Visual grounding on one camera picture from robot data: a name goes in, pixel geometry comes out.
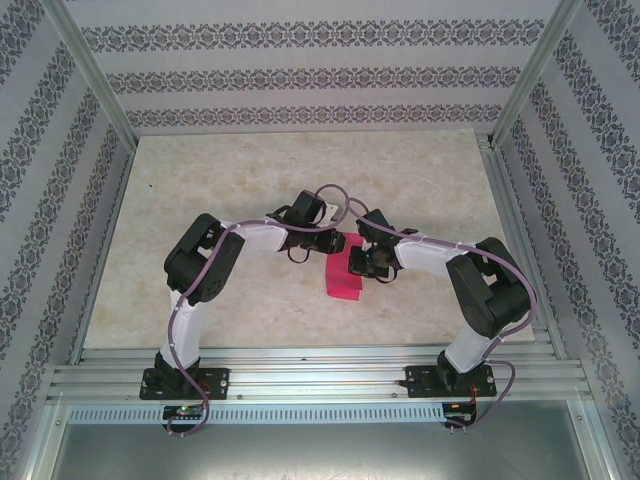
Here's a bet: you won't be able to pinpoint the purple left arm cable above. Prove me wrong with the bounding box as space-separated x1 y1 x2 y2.
166 183 351 441

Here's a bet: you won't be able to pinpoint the grey metal panel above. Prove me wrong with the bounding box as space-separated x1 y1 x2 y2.
47 419 601 480

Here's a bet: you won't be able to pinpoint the aluminium side rail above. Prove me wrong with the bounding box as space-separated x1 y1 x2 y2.
479 132 569 361
69 144 136 364

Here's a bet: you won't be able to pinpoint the left aluminium frame post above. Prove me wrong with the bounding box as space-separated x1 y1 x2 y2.
42 0 139 146

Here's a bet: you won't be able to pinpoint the pink paper sheet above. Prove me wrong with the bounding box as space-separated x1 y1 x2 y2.
323 232 366 303

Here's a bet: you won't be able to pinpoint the aluminium mounting rail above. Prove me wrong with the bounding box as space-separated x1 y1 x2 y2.
47 344 596 404

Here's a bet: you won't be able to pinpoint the slotted grey cable duct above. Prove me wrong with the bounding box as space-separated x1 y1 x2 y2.
67 403 446 422

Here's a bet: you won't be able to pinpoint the right circuit board red wires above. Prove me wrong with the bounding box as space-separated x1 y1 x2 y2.
444 402 479 426

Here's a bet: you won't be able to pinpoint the aluminium frame post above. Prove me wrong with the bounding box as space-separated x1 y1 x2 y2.
492 0 584 149
42 0 139 146

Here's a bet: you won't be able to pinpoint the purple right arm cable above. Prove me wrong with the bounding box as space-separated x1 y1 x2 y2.
346 197 540 435

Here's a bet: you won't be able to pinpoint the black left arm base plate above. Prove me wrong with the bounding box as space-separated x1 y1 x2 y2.
141 367 232 402

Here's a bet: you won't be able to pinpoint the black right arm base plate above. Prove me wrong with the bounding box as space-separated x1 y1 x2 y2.
404 364 497 400

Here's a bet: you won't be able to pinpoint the right aluminium frame post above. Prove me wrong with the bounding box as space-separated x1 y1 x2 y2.
492 0 584 149

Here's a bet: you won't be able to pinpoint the left circuit board green light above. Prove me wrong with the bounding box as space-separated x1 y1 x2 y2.
163 404 206 421

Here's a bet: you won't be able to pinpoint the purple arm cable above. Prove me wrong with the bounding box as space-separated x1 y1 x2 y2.
346 197 540 435
166 183 351 441

